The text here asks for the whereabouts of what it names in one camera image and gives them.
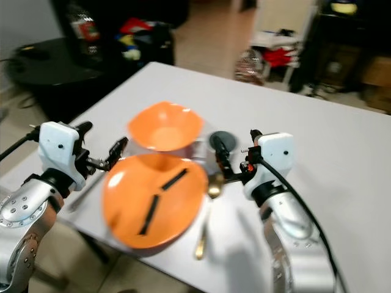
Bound colourful toy pile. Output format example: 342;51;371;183
119;17;156;62

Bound clear bottle with red label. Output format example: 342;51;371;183
68;3;103;62

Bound black round side table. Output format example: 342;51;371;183
6;35;175;123

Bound grey mug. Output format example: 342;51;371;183
204;129;239;178

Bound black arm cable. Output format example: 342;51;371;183
258;156;350;293
0;128;40;162

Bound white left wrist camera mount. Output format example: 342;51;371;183
38;121;84;190

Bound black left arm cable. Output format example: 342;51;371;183
0;128;40;162

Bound black table leg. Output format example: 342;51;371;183
77;231;100;262

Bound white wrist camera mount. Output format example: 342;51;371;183
38;121;84;190
244;131;295;200

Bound gold metal spoon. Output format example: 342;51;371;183
194;173;224;261

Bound wire mesh basket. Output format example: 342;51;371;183
233;48;265;81

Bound orange plastic bowl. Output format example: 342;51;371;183
127;101;204;154

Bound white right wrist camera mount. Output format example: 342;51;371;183
244;131;295;200

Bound black cabinet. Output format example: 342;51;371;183
290;0;391;97

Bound red cloth item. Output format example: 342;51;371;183
263;46;299;68

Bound white shelf cart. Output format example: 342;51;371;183
250;0;318;86

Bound orange plastic plate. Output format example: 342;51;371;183
101;153;210;250

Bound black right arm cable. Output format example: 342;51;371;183
258;156;350;293

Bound yellow item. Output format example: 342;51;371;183
330;2;360;16

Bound brown cardboard box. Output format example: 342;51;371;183
362;55;391;112

